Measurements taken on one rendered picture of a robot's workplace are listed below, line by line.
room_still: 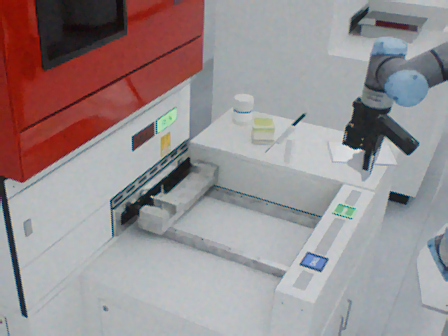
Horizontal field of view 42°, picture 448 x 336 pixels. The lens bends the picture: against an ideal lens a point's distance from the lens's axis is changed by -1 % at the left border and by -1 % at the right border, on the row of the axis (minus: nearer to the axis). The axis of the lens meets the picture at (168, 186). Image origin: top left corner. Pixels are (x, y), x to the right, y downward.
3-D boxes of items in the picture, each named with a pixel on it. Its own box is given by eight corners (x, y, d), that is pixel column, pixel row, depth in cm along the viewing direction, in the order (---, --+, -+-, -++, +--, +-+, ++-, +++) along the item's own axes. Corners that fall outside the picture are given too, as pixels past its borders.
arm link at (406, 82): (441, 60, 115) (420, 42, 124) (387, 85, 117) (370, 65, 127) (450, 92, 119) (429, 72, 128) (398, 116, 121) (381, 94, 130)
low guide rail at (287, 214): (184, 189, 197) (184, 181, 196) (187, 186, 199) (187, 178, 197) (327, 233, 175) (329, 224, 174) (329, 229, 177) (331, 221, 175)
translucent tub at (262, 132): (251, 144, 194) (253, 125, 190) (250, 134, 200) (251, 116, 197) (274, 145, 193) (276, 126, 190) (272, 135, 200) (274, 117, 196)
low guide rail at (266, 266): (140, 228, 177) (140, 220, 176) (144, 225, 179) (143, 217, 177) (296, 283, 155) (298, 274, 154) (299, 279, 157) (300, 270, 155)
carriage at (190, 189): (138, 227, 172) (138, 219, 171) (196, 174, 199) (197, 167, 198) (161, 235, 169) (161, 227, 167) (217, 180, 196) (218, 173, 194)
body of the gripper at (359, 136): (352, 136, 148) (361, 92, 142) (384, 146, 144) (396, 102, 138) (340, 147, 143) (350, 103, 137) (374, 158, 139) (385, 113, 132)
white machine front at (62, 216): (21, 315, 145) (-4, 178, 124) (182, 175, 205) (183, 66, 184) (30, 320, 144) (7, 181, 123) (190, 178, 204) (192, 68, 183)
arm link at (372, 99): (401, 85, 135) (390, 97, 130) (396, 103, 138) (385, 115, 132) (370, 77, 139) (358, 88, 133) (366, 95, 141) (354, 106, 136)
